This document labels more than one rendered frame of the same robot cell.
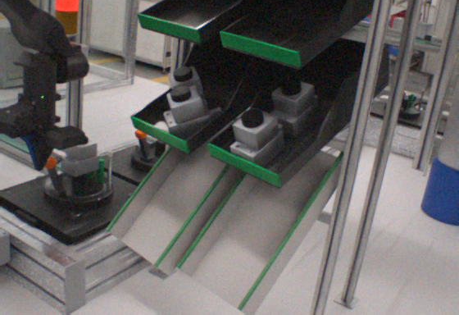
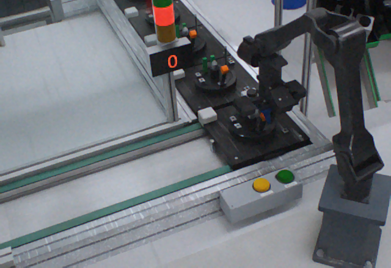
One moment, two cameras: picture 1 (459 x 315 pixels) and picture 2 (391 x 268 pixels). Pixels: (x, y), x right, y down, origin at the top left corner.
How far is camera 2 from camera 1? 148 cm
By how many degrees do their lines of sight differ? 46
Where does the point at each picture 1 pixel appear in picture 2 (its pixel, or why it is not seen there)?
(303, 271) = not seen: hidden behind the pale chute
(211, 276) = (383, 94)
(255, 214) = (374, 55)
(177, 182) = (328, 70)
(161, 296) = (327, 134)
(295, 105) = not seen: outside the picture
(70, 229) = (299, 137)
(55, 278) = (328, 160)
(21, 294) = (306, 189)
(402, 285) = not seen: hidden behind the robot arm
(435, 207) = (292, 2)
